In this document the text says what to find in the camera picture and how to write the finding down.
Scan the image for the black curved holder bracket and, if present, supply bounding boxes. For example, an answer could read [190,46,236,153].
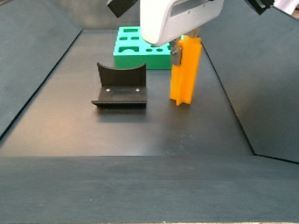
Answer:
[91,63,147,108]

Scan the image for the green foam shape board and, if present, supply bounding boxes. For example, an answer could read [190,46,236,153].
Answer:
[113,26,172,70]

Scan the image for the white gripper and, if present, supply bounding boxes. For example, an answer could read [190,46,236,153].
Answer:
[140,0,224,66]

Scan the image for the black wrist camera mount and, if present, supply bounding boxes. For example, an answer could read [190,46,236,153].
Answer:
[107,0,138,18]

